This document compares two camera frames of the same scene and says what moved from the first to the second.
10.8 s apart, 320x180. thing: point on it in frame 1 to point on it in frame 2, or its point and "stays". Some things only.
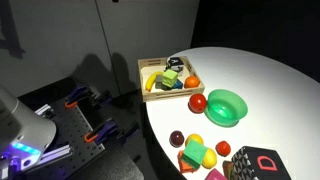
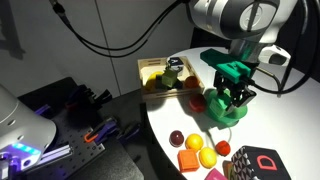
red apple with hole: [197, 103] stays
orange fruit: [191, 82] stays
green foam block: [194, 153] to [217, 106]
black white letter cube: [175, 64] stays
